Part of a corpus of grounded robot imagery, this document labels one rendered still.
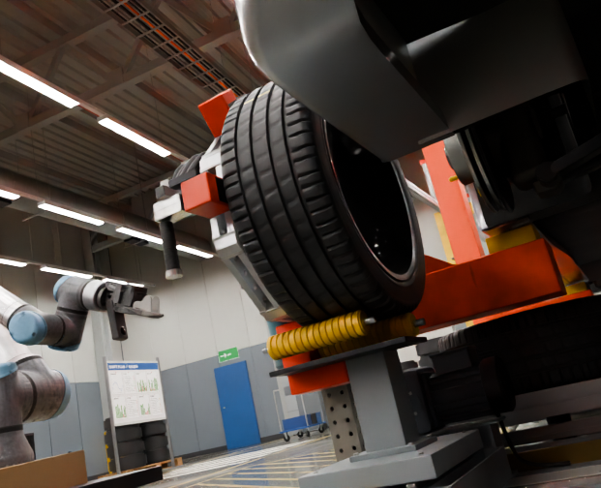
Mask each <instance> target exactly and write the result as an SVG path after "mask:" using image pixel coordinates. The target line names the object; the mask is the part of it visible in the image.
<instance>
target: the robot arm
mask: <svg viewBox="0 0 601 488"><path fill-rule="evenodd" d="M147 289H148V288H144V287H141V286H137V285H133V284H130V283H125V284H122V283H118V282H113V281H108V280H106V282H104V281H99V280H93V279H89V278H84V277H80V276H78V275H67V276H64V277H62V278H61V279H60V280H59V281H58V282H57V283H56V285H55V287H54V290H53V296H54V299H55V300H56V301H57V302H58V304H57V308H56V312H55V314H47V313H43V312H41V311H40V310H38V309H37V308H35V307H33V306H32V305H30V304H28V303H25V302H24V301H22V300H21V299H19V298H18V297H16V296H15V295H13V294H12V293H10V292H8V291H7V290H5V289H3V288H2V287H0V469H2V468H6V467H10V466H14V465H19V464H23V463H27V462H32V461H35V456H34V452H33V450H32V448H31V446H30V444H29V442H28V441H27V439H26V438H25V436H24V433H23V424H25V423H32V422H39V421H47V420H49V419H51V418H54V417H56V416H58V415H59V414H61V413H62V412H63V411H64V409H65V408H66V407H67V406H68V403H69V401H70V398H71V384H70V381H69V380H68V378H67V376H66V375H65V374H64V373H62V372H60V371H58V370H50V369H49V368H48V366H47V365H46V363H45V361H44V359H43V358H42V357H41V356H40V355H38V354H32V353H31V352H30V350H29V349H28V348H27V346H34V345H41V346H48V347H49V348H50V349H52V350H55V351H77V350H78V349H79V346H80V343H81V341H82V335H83V331H84V327H85V323H86V319H87V315H88V311H89V310H91V311H96V312H100V313H103V312H105V311H107V314H108V320H109V325H110V331H111V337H112V340H115V341H125V340H127V339H128V338H129V337H128V332H127V326H126V322H125V317H124V314H129V315H138V316H143V317H148V318H153V319H159V318H162V317H163V316H164V314H161V313H160V298H159V297H158V296H154V297H153V299H152V297H151V296H150V295H147V294H146V293H147Z"/></svg>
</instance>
